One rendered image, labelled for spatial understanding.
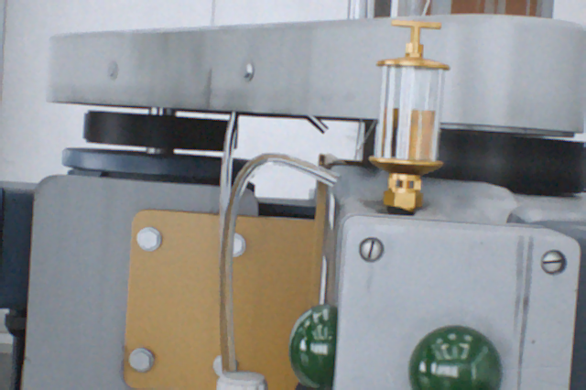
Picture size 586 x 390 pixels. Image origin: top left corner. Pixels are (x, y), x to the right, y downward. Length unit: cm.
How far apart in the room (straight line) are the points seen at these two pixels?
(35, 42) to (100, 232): 494
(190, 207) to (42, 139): 492
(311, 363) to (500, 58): 21
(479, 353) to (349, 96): 26
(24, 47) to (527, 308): 542
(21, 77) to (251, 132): 114
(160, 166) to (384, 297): 48
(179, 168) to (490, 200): 41
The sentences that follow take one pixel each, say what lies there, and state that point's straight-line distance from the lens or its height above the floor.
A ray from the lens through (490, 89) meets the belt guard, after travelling 54.
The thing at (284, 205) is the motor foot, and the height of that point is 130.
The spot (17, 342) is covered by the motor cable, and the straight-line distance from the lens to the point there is 90.
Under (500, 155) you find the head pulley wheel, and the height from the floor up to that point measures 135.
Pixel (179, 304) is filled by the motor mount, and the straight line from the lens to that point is 81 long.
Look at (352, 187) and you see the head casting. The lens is 47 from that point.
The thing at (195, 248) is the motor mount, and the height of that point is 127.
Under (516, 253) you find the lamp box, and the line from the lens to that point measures 37.
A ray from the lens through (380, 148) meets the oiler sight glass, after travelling 44.
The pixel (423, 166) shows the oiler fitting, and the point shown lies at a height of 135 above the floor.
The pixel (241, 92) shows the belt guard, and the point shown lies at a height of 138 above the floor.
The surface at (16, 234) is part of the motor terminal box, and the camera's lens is 84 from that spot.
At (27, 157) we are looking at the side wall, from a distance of 574.
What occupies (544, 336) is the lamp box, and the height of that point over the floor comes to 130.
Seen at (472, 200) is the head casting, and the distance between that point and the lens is 46.
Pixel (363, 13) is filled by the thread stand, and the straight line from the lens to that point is 76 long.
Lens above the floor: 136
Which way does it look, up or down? 3 degrees down
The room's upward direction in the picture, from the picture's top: 4 degrees clockwise
